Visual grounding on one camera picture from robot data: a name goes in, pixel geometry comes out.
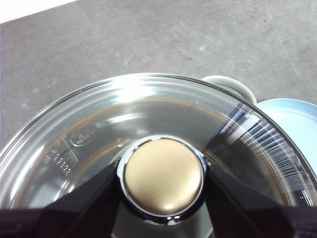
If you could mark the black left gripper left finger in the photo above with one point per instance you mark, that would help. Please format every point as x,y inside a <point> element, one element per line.
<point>62,220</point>

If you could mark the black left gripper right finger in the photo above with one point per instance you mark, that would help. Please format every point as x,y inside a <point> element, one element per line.
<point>247,218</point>

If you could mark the glass lid with green knob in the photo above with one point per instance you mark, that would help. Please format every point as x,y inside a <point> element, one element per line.
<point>161,119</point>

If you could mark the blue round plate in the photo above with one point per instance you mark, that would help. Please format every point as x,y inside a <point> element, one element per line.
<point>292,116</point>

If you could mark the pale green electric steamer pot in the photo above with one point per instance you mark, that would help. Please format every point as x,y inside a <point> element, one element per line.
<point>235,85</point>

